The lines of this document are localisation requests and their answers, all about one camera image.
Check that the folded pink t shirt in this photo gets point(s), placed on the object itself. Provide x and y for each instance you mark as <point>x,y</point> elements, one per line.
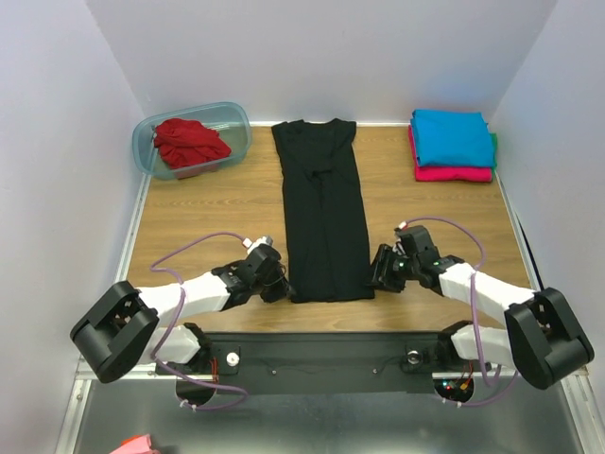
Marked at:
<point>430,174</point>

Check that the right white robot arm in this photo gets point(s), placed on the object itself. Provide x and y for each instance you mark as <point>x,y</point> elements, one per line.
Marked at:
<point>539,335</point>

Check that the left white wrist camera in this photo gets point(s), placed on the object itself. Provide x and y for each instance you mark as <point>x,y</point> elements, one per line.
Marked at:
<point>263,240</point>

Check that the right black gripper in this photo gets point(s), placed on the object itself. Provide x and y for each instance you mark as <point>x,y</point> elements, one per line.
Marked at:
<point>384,269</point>

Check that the folded green t shirt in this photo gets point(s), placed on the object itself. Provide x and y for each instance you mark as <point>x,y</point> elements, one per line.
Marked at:
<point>494,140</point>

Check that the black t shirt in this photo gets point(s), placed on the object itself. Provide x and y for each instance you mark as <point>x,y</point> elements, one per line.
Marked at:
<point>327,236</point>

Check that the folded blue t shirt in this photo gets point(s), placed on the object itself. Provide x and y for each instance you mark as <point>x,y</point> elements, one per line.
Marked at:
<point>453,139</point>

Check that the clear blue plastic bin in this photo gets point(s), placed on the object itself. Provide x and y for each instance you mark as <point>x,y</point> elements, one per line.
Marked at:
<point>227,118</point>

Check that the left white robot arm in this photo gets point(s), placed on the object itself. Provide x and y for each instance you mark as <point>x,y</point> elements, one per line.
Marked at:
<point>129,326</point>

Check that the pink cloth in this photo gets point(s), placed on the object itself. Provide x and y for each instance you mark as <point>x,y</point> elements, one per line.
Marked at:
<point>140,444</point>

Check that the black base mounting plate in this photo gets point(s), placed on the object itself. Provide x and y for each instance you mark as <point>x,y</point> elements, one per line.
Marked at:
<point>308,363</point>

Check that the red t shirt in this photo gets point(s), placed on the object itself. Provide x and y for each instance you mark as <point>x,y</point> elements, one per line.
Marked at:
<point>183,143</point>

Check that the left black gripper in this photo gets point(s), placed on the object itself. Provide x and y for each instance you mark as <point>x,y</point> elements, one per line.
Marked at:
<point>282,290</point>

